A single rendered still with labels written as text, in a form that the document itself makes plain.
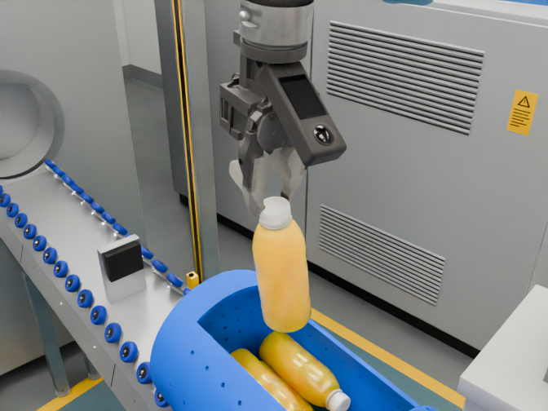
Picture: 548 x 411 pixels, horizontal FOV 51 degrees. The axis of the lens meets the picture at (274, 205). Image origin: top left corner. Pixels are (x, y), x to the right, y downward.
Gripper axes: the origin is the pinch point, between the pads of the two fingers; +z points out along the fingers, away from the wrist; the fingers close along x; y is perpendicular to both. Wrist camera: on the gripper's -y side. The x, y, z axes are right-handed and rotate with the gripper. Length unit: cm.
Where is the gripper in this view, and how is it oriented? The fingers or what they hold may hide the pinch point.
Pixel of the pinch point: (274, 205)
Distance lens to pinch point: 69.8
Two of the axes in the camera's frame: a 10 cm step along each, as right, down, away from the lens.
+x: -8.0, 3.0, -5.2
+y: -5.9, -4.9, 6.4
